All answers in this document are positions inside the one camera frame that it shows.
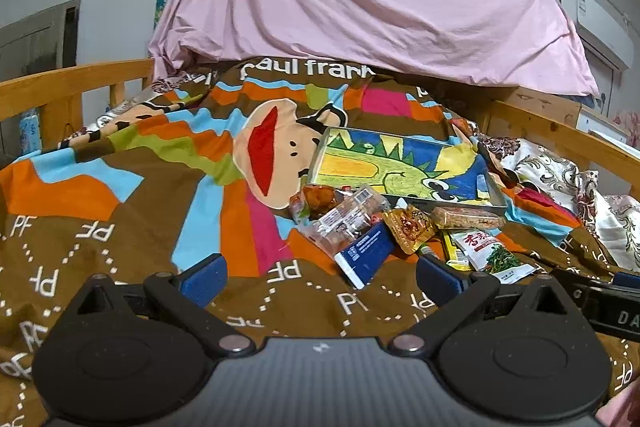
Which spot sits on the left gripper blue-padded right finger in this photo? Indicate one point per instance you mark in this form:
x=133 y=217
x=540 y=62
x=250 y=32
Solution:
x=460 y=300

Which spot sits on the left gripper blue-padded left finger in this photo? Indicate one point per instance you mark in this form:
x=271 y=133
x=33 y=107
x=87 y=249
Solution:
x=181 y=300

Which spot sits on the yellow snack packet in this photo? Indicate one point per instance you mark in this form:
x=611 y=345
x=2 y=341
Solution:
x=454 y=256

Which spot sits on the green vegetable snack packet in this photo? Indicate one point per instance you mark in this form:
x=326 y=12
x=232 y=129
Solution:
x=487 y=254

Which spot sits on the green white sausage stick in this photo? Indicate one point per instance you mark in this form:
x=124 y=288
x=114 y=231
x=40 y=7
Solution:
x=426 y=250

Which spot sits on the rice cracker bar packet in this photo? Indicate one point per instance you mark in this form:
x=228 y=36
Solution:
x=460 y=218

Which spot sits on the gold chicken heart snack packet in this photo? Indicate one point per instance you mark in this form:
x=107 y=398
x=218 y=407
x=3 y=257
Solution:
x=411 y=228

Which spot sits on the blue white snack packet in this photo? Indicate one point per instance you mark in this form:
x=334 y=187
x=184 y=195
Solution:
x=362 y=259

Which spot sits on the clear peanut brittle packet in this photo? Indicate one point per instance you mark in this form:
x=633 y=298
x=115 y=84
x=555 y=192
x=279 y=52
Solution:
x=341 y=226

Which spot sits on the orange braised snack packet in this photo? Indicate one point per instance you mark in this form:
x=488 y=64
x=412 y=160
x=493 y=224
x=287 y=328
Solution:
x=313 y=201

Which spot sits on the floral satin quilt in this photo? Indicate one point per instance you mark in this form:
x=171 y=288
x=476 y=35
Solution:
x=611 y=219

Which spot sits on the pink fleece sleeve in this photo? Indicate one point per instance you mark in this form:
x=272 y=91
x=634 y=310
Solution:
x=623 y=410

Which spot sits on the metal tray with dinosaur drawing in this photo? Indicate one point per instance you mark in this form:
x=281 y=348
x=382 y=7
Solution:
x=426 y=173

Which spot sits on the colourful Paul Frank blanket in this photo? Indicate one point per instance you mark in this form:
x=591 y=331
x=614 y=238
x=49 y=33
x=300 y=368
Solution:
x=197 y=172

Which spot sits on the grey door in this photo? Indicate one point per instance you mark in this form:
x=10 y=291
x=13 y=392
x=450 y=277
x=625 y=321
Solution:
x=40 y=42

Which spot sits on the pink hanging sheet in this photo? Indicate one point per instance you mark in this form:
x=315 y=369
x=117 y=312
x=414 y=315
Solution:
x=490 y=43

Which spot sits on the wooden bed frame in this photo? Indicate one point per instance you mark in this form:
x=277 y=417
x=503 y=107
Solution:
x=58 y=93

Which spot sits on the white wall air conditioner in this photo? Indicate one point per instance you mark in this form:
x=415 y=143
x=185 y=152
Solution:
x=601 y=33

